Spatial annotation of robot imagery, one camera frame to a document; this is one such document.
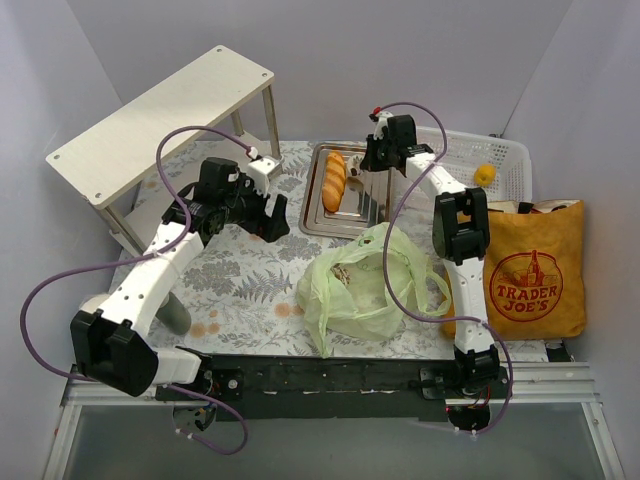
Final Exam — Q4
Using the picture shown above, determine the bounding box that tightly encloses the white sprinkled toy donut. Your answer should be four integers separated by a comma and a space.
346, 153, 364, 177

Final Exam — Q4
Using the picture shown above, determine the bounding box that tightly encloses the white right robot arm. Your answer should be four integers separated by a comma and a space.
360, 108, 500, 398

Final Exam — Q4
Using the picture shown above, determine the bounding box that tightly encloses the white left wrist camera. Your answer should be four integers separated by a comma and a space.
246, 156, 282, 196

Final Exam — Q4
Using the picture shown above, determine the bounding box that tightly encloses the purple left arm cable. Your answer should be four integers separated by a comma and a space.
19, 125, 259, 455

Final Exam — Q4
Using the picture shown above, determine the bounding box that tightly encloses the light green plastic grocery bag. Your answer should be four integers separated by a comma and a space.
296, 222, 452, 358

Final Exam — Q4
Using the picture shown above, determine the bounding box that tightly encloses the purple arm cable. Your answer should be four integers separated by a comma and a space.
19, 125, 259, 455
382, 101, 514, 434

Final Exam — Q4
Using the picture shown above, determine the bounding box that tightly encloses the mustard yellow tote bag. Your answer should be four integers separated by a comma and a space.
441, 199, 587, 342

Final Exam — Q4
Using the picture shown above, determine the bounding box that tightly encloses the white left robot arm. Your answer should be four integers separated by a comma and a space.
70, 156, 290, 400

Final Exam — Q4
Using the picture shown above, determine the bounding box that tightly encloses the aluminium frame rail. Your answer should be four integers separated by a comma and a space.
43, 362, 625, 479

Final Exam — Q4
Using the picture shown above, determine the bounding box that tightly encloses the white plastic perforated basket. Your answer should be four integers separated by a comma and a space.
391, 126, 532, 212

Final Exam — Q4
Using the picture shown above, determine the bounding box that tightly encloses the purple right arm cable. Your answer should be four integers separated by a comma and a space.
382, 101, 514, 434

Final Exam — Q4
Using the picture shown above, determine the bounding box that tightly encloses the yellow toy lemon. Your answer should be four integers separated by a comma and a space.
474, 164, 497, 187

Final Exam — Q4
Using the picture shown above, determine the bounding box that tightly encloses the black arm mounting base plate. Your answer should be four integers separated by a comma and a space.
155, 355, 508, 422

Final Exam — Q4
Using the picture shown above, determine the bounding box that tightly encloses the floral patterned table mat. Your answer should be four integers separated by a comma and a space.
110, 139, 550, 362

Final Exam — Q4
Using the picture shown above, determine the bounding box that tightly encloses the long orange toy bread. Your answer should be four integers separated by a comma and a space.
322, 151, 347, 213

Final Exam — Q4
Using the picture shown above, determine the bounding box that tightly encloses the stainless steel tray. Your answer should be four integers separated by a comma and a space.
299, 142, 394, 239

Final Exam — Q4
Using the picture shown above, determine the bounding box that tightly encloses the white wooden two-tier shelf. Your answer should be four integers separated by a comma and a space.
46, 45, 281, 255

